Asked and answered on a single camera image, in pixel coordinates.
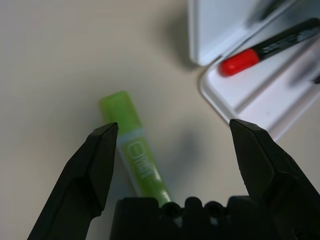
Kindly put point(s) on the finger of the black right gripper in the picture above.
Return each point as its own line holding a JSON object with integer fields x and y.
{"x": 310, "y": 75}
{"x": 265, "y": 11}

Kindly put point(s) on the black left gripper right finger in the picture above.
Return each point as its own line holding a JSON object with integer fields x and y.
{"x": 275, "y": 180}

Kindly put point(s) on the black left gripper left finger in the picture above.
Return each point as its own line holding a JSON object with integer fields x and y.
{"x": 82, "y": 180}

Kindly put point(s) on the white plastic pencil case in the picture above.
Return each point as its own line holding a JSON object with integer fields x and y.
{"x": 215, "y": 30}

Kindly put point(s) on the black marker with red cap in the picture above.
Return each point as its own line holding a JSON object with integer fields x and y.
{"x": 237, "y": 63}

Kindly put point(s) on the green highlighter pen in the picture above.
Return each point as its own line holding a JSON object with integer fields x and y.
{"x": 130, "y": 130}

